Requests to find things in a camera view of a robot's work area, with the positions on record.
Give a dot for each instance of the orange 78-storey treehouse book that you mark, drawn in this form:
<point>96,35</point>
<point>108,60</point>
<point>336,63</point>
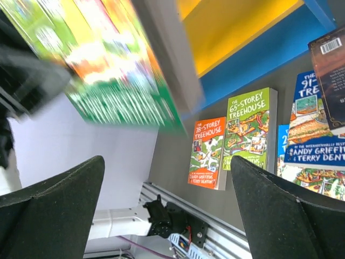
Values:
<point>206,163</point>

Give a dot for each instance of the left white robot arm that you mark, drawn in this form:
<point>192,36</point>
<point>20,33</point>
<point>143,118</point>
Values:
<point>149,219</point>

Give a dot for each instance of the green 104-storey treehouse book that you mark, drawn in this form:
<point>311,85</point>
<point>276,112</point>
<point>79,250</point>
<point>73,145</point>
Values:
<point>131,60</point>

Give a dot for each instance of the colourful wooden bookshelf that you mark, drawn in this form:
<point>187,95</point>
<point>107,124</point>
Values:
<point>237,42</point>

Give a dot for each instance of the perforated cable tray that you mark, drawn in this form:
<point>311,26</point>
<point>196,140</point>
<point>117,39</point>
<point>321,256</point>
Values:
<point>183,249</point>

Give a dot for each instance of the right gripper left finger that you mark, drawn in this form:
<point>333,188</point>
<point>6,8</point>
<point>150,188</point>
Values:
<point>52,218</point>

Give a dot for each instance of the light blue 26-storey book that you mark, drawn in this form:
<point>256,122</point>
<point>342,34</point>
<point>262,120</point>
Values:
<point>326,182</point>

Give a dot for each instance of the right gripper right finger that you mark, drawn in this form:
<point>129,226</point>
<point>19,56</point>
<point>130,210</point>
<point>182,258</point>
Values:
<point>284,220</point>

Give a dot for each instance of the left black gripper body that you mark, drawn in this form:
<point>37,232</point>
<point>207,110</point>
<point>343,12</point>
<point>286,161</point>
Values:
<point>27,82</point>

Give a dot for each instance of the dark two cities book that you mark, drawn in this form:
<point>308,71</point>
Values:
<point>327,54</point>

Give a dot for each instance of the dark blue 91-storey book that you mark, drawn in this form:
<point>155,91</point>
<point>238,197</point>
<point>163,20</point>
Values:
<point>310,143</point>

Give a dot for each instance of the lime 65-storey treehouse book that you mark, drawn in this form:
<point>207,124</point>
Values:
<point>251,128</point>

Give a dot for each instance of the aluminium mounting rail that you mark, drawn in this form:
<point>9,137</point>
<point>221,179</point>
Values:
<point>218,238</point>

